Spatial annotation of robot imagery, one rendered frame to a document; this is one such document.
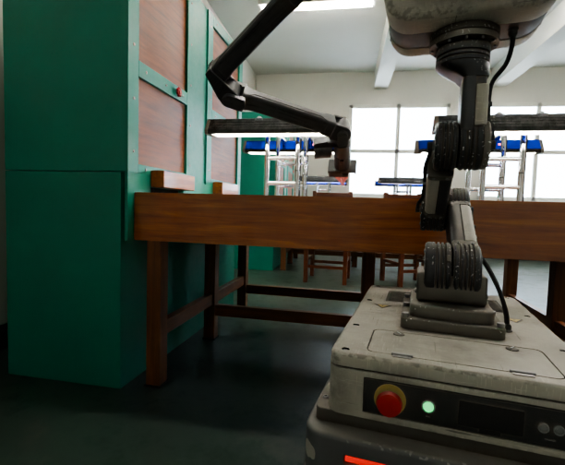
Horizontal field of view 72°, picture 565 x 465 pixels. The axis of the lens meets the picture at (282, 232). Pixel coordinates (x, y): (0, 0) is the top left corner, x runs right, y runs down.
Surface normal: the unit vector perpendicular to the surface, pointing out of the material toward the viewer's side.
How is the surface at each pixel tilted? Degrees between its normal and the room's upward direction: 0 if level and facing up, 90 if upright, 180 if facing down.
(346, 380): 90
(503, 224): 90
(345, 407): 90
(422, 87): 90
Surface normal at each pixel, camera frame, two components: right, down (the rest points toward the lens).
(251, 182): -0.16, 0.06
